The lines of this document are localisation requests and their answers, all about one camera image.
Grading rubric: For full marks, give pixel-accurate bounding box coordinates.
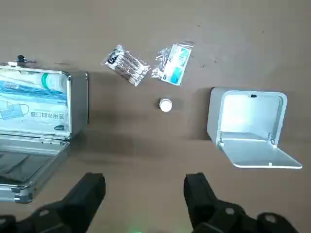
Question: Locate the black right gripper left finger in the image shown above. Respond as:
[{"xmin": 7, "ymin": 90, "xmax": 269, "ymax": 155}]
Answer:
[{"xmin": 0, "ymin": 172, "xmax": 106, "ymax": 233}]

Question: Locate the white bottle with green ring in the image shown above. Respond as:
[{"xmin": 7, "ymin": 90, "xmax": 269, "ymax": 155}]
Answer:
[{"xmin": 9, "ymin": 70, "xmax": 68, "ymax": 92}]

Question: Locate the aluminium medical kit case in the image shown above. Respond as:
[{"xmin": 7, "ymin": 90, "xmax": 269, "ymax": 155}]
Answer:
[{"xmin": 0, "ymin": 54, "xmax": 90, "ymax": 204}]

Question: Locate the small white medicine bottle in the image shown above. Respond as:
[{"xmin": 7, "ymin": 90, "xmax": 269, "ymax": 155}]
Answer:
[{"xmin": 159, "ymin": 97, "xmax": 173, "ymax": 113}]

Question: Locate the clear packet of gloves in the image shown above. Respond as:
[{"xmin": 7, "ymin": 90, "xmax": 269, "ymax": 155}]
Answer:
[{"xmin": 150, "ymin": 41, "xmax": 195, "ymax": 86}]

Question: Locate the iodophor cotton swab packet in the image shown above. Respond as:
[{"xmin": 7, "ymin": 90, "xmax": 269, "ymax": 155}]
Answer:
[{"xmin": 101, "ymin": 44, "xmax": 149, "ymax": 87}]

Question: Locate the white medical waste bin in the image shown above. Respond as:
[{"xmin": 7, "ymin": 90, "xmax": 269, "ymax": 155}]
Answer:
[{"xmin": 206, "ymin": 86, "xmax": 303, "ymax": 170}]

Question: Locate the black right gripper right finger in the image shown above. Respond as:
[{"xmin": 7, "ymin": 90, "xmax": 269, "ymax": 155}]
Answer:
[{"xmin": 183, "ymin": 172, "xmax": 302, "ymax": 233}]

